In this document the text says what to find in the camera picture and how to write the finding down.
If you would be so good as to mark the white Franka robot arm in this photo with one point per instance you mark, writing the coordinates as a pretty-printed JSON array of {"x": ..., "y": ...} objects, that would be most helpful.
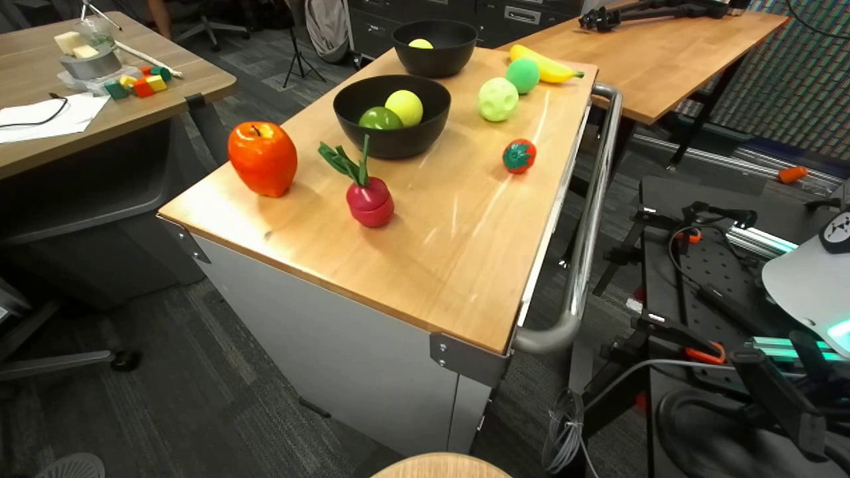
[{"x": 810, "y": 283}]

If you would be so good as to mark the smooth green ball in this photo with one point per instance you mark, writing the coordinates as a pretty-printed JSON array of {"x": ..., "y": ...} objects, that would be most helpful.
[{"x": 524, "y": 75}]

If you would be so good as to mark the red radish toy green leaves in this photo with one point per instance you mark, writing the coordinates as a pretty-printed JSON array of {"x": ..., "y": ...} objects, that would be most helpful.
[{"x": 369, "y": 202}]

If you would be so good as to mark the orange apple toy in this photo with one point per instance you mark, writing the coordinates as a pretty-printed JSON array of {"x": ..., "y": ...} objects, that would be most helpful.
[{"x": 264, "y": 161}]

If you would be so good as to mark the clear plastic container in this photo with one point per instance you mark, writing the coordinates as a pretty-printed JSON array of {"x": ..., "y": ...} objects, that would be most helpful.
[{"x": 87, "y": 54}]

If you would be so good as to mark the black office chair base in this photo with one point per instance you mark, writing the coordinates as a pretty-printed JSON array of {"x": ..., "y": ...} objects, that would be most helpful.
[{"x": 62, "y": 362}]

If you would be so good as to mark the yellow banana toy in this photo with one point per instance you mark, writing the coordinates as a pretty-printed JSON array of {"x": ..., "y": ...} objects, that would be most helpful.
[{"x": 555, "y": 70}]

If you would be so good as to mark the white tool cart body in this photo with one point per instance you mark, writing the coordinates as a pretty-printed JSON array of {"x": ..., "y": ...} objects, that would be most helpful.
[{"x": 353, "y": 355}]

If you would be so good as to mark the red toy block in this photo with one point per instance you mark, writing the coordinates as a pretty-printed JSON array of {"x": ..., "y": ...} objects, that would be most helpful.
[{"x": 142, "y": 88}]

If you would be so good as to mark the green pepper toy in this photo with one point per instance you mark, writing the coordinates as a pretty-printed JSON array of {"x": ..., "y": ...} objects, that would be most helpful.
[{"x": 377, "y": 121}]

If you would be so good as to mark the white paper sheets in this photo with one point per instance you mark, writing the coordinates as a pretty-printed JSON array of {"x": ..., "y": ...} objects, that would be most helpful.
[{"x": 54, "y": 121}]

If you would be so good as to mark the long wooden table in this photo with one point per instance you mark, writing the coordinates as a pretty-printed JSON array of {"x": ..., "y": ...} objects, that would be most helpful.
[{"x": 673, "y": 63}]

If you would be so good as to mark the black bowl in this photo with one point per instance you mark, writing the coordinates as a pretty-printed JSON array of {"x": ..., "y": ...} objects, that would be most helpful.
[
  {"x": 432, "y": 60},
  {"x": 395, "y": 144}
]

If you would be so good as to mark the light green dimpled ball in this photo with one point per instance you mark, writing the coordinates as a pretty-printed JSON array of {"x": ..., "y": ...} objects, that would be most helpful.
[{"x": 498, "y": 100}]

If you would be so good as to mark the round wooden stool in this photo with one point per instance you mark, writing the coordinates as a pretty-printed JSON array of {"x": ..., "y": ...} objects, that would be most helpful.
[{"x": 438, "y": 467}]

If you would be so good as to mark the black metal robot stand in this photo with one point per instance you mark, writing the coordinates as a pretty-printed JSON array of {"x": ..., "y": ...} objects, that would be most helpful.
[{"x": 706, "y": 416}]

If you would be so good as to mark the green patterned partition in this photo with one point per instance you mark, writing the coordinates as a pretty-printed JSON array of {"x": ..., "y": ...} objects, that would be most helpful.
[{"x": 796, "y": 82}]

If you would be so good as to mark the green toy block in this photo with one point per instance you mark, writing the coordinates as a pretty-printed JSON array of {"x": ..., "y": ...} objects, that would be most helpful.
[{"x": 116, "y": 88}]

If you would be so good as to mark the black standing camera tripod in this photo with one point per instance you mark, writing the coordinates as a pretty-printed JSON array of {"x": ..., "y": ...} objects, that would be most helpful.
[{"x": 294, "y": 54}]

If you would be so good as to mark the yellow toy block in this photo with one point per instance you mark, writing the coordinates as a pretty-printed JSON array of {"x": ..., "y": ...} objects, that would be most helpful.
[{"x": 158, "y": 84}]

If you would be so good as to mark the white plastic rod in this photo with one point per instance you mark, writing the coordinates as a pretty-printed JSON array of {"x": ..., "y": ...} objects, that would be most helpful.
[{"x": 148, "y": 60}]

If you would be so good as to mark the wooden office desk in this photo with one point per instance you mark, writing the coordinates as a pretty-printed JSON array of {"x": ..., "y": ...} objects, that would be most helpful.
[{"x": 175, "y": 84}]

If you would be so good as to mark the red tomato toy green top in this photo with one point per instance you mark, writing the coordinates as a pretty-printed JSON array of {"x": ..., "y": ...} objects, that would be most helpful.
[{"x": 517, "y": 156}]

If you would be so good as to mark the yellow ball toy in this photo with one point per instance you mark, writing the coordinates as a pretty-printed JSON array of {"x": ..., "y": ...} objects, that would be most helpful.
[
  {"x": 403, "y": 108},
  {"x": 421, "y": 43}
]

